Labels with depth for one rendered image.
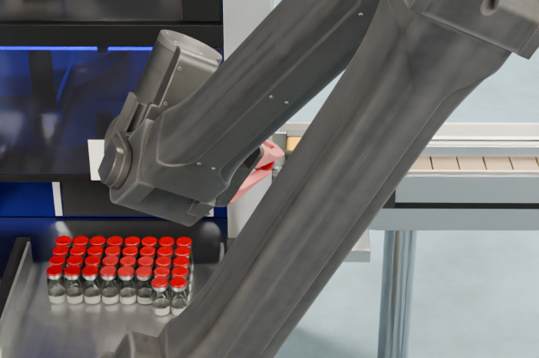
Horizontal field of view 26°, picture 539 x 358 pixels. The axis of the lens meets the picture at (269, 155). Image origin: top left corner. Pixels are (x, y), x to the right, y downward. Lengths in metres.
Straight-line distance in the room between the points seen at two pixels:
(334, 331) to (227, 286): 2.19
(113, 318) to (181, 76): 0.59
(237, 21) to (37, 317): 0.44
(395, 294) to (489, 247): 1.42
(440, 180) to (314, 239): 1.03
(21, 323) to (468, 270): 1.83
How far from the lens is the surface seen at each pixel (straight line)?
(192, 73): 0.95
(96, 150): 1.53
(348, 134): 0.62
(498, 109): 3.95
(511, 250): 3.23
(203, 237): 1.62
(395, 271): 1.80
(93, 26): 1.45
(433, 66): 0.60
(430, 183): 1.68
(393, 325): 1.86
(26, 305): 1.52
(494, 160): 1.73
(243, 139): 0.82
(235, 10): 1.43
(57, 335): 1.46
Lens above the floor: 1.78
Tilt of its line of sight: 30 degrees down
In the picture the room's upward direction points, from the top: straight up
